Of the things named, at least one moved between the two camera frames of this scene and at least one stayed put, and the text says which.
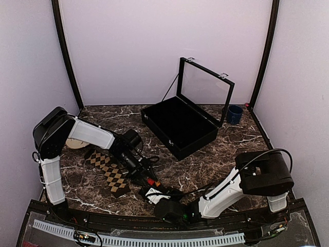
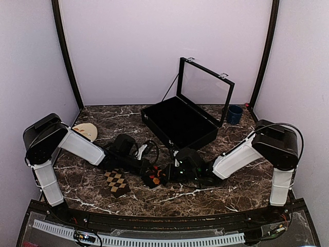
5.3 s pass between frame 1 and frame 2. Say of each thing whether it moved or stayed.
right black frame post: stayed
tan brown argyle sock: stayed
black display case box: stayed
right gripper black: moved
